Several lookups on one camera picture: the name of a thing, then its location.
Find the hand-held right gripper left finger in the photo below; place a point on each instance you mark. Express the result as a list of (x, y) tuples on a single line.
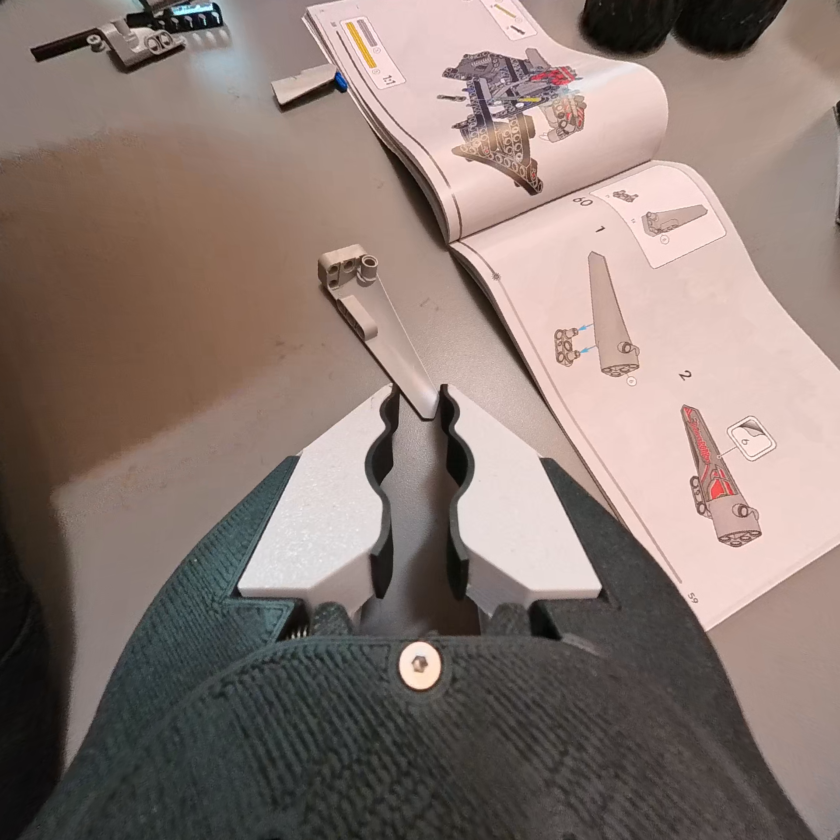
[(308, 518)]

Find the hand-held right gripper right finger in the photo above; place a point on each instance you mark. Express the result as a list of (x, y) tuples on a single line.
[(518, 518)]

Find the black toy axle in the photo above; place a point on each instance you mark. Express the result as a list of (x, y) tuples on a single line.
[(59, 46)]

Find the grey toy wing panel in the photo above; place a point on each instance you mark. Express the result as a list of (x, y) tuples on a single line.
[(400, 354)]

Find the blue toy pin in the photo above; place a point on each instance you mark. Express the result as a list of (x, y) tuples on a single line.
[(339, 79)]

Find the grey toy connector brick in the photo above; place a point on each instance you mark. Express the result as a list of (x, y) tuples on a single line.
[(134, 46)]

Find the small grey toy wedge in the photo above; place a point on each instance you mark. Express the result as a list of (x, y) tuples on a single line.
[(302, 84)]

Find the black toy beam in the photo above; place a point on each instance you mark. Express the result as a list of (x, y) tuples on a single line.
[(184, 16)]

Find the open instruction booklet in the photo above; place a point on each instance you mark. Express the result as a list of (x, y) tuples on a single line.
[(590, 164)]

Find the grey desk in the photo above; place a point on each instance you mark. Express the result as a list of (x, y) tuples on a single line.
[(164, 262)]

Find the black rubber toy tire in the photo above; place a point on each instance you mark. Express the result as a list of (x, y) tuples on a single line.
[(627, 26), (722, 23)]

